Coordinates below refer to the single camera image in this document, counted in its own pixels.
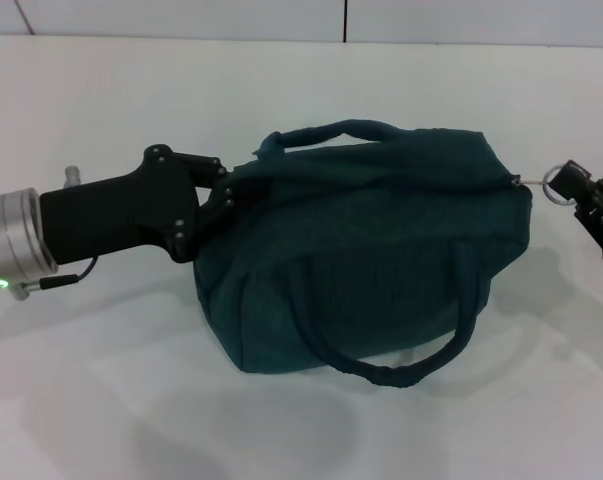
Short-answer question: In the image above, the dark teal insulated lunch bag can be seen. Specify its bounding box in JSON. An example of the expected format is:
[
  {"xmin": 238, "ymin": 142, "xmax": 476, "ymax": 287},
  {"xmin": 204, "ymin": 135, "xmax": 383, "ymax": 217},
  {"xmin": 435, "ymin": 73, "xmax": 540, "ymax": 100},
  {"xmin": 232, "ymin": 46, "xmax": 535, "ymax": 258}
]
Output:
[{"xmin": 193, "ymin": 118, "xmax": 533, "ymax": 390}]

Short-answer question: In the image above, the thin dark background cable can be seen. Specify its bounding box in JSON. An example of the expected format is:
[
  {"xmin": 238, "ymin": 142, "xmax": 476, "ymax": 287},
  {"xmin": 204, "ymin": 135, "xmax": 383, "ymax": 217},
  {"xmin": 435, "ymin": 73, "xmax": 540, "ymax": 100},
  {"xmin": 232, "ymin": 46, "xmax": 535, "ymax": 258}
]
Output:
[{"xmin": 13, "ymin": 0, "xmax": 35, "ymax": 36}]

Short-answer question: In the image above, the black cable with silver plug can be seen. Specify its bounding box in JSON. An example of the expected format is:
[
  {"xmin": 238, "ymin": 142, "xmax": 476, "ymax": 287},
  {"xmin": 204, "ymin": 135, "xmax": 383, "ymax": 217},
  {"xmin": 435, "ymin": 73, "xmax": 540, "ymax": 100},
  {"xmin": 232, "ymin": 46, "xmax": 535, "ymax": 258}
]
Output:
[{"xmin": 10, "ymin": 257, "xmax": 100, "ymax": 301}]

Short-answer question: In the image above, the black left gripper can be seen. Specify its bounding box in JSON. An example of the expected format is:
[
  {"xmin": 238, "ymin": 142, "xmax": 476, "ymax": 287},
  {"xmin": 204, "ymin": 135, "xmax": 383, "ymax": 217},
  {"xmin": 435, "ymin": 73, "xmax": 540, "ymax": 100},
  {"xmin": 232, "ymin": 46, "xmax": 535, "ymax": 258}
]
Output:
[{"xmin": 39, "ymin": 143, "xmax": 272, "ymax": 265}]

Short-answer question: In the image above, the silver zipper pull ring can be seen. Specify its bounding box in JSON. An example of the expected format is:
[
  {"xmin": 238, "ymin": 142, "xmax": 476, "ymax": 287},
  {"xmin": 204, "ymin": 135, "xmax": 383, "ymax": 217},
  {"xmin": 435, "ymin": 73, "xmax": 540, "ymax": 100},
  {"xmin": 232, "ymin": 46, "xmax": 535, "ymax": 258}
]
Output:
[{"xmin": 510, "ymin": 167, "xmax": 577, "ymax": 206}]

